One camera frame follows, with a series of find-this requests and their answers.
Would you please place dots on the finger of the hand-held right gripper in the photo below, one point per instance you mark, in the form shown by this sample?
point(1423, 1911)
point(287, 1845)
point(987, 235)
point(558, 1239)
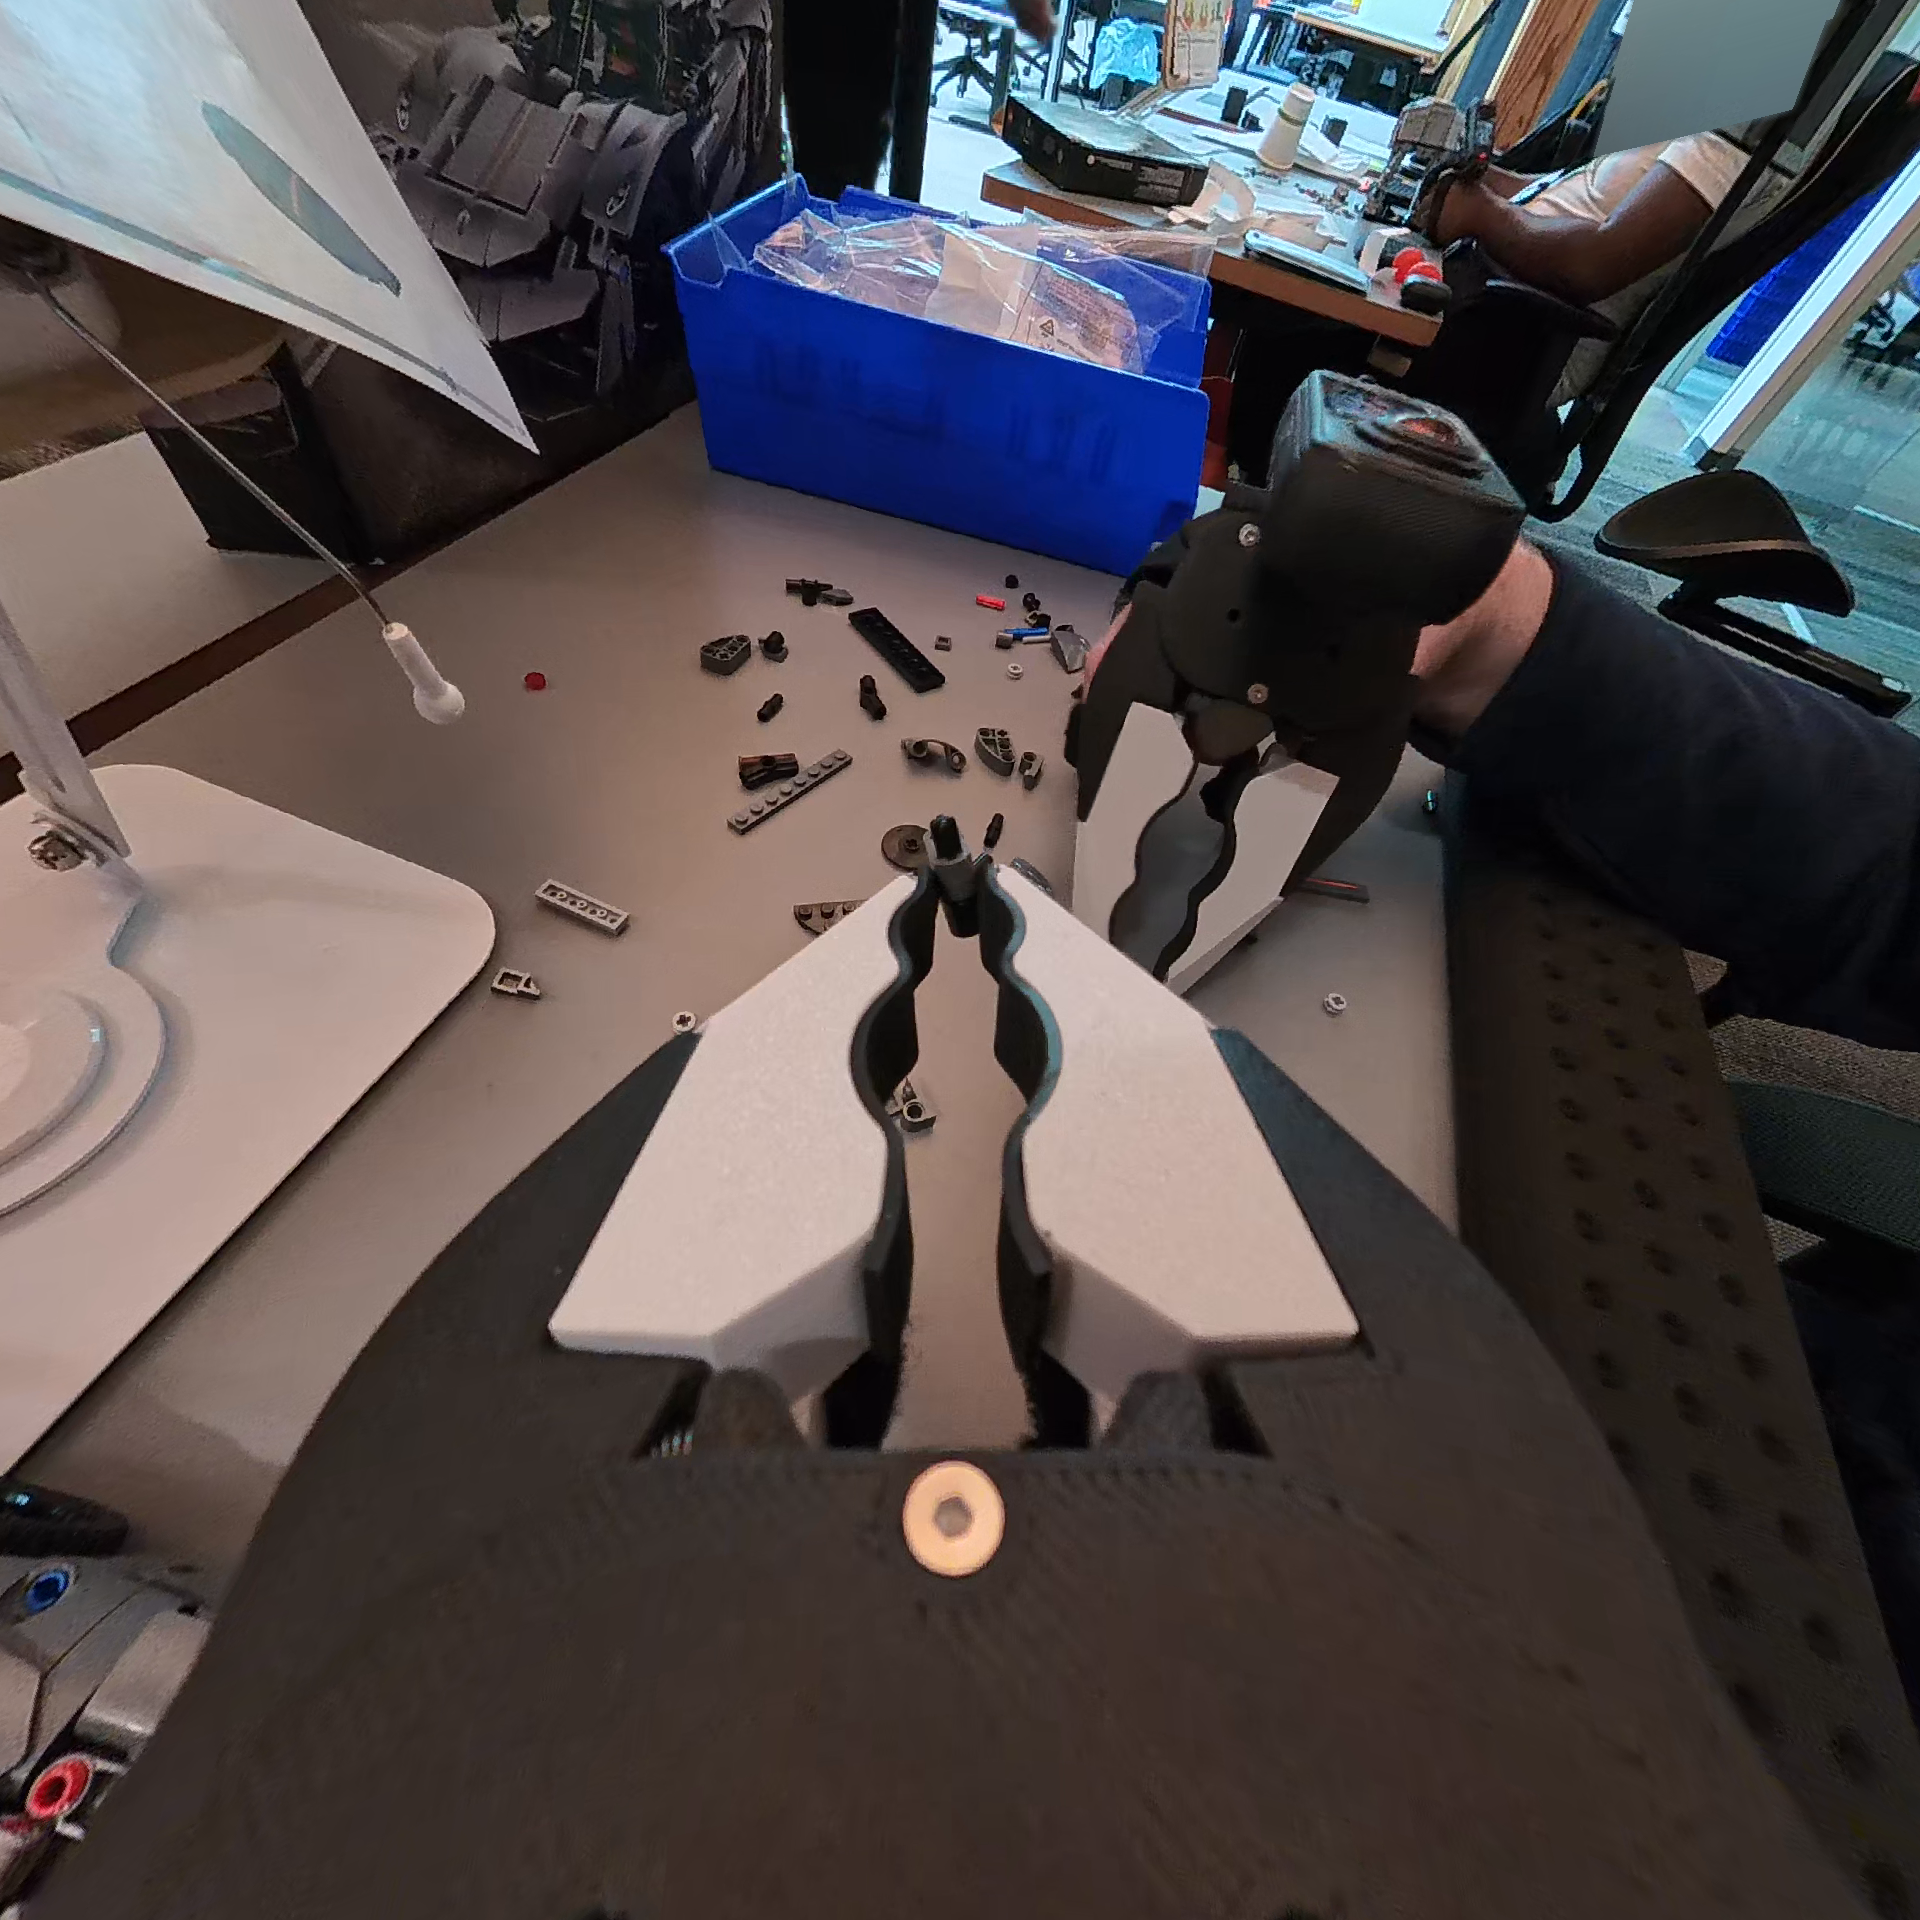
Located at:
point(1267, 839)
point(1109, 811)

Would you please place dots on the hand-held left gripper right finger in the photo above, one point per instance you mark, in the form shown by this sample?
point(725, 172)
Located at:
point(1186, 1202)

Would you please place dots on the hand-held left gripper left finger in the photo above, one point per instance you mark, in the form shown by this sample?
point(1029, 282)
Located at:
point(722, 1202)

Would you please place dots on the dark grey lego connector assembly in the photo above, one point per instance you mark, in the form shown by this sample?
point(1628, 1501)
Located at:
point(955, 870)

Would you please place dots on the person's right forearm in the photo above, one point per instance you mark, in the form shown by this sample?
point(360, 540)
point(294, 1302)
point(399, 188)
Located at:
point(1680, 780)

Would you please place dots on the dark grey lego wedge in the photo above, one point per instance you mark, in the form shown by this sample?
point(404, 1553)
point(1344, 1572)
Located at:
point(1069, 645)

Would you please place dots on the grey curved lego pin piece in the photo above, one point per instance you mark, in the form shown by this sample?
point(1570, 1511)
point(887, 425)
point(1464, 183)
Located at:
point(933, 754)

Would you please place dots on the round dark lego dish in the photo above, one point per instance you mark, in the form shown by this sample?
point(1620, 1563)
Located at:
point(907, 845)

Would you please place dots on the grey lego piece with hole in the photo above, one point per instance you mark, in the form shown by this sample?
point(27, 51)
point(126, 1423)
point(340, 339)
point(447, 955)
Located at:
point(914, 1109)

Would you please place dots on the long black lego plate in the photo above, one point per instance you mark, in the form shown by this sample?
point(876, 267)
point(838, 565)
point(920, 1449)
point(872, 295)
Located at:
point(898, 647)

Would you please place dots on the dark half-round lego plate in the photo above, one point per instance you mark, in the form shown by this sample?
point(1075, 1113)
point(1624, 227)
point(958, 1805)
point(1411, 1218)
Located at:
point(828, 916)

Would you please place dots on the long grey lego plate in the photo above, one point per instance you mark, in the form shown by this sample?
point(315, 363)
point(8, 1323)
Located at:
point(792, 791)

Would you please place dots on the light grey four-stud lego plate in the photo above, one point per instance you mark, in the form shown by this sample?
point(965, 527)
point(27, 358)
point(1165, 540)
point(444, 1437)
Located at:
point(582, 906)

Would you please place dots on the black and brown lego connector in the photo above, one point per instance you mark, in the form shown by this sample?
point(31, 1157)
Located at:
point(768, 771)

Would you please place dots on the dark grey thick lego liftarm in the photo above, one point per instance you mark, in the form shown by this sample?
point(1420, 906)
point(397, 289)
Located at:
point(725, 654)

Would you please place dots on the grey lego car model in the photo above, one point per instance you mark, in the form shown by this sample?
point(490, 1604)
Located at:
point(91, 1682)

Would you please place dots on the dark printed lego box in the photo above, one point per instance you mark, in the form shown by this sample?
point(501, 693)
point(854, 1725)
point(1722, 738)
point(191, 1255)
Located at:
point(570, 149)

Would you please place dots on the lego instruction booklet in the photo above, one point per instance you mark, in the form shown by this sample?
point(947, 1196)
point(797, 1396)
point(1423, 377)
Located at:
point(182, 149)

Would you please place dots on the person's right hand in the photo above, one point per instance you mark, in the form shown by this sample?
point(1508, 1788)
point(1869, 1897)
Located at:
point(1477, 662)

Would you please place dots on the wooden-edged background table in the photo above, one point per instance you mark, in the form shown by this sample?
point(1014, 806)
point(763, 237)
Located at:
point(1320, 285)

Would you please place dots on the black office chair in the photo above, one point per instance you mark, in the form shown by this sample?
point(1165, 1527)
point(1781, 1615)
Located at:
point(1651, 377)

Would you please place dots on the black chair armrest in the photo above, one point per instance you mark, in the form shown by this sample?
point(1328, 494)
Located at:
point(1725, 540)

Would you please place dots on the blue plastic bin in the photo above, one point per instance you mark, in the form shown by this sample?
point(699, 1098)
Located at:
point(901, 436)

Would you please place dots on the clear plastic bags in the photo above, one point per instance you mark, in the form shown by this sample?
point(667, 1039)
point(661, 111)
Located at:
point(974, 285)

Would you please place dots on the black dotted chair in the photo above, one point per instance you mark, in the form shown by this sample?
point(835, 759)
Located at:
point(1651, 1276)

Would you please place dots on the black flat box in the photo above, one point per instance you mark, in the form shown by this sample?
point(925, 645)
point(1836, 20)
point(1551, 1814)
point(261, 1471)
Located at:
point(1102, 149)

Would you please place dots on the white book stand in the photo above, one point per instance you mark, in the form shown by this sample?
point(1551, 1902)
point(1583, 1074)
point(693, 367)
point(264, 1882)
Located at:
point(271, 975)

